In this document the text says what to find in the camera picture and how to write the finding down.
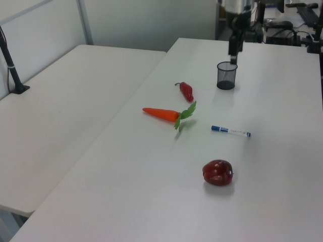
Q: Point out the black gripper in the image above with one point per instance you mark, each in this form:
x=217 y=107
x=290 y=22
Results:
x=239 y=22

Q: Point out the white blue marker pen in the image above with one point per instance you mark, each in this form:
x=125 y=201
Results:
x=230 y=131

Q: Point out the black mesh pen cup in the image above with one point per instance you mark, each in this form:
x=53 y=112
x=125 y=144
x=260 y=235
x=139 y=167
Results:
x=226 y=75

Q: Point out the black monitor stand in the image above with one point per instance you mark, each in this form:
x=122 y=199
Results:
x=260 y=17

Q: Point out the black electronics box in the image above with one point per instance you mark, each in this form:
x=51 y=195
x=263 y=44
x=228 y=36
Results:
x=280 y=39

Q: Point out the black handheld device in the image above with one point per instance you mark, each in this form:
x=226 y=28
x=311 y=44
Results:
x=277 y=25

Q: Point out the red toy chili pepper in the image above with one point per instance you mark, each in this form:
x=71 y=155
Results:
x=186 y=92

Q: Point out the black keyboard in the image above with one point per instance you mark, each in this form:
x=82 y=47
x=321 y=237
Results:
x=309 y=13

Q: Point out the orange toy carrot green leaves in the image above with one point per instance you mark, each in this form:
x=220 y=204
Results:
x=161 y=113

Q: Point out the dark red toy apple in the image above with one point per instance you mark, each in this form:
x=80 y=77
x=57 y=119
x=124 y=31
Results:
x=217 y=172

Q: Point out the white side table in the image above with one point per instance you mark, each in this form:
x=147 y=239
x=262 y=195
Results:
x=63 y=113

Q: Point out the black pole with base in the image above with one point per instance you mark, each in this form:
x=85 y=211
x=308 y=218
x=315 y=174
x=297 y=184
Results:
x=11 y=68

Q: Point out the black clamp mount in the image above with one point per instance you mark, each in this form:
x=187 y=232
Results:
x=315 y=40

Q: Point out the grey partition frame post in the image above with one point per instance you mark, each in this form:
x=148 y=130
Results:
x=85 y=22

